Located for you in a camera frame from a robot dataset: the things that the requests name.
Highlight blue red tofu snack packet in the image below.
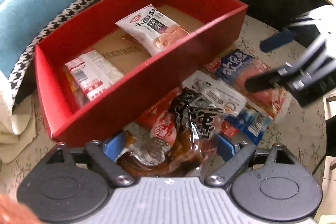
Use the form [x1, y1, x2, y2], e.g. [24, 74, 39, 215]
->
[205, 49, 291, 121]

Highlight dark meat snack packet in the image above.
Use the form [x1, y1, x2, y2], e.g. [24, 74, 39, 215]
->
[116, 86, 224, 177]

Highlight red white barcode snack packet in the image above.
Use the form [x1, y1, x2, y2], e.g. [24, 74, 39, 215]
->
[65, 50, 124, 101]

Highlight white gluten strip packet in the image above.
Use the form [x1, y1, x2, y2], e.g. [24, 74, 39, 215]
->
[116, 5, 189, 56]

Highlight red crinkled snack packet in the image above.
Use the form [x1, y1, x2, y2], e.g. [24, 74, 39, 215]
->
[220, 120, 239, 137]

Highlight blue white snack packet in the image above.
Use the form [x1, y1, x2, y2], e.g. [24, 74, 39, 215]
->
[225, 104, 273, 145]

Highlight white small snack packet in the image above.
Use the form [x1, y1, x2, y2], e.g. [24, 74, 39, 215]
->
[182, 71, 247, 117]

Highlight dark red tray snack packet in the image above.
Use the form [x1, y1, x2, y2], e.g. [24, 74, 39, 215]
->
[63, 67, 89, 108]

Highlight white towel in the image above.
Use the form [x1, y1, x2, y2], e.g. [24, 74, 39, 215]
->
[1, 73, 37, 164]

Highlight red cardboard box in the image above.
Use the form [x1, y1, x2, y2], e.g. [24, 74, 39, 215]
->
[35, 0, 248, 147]

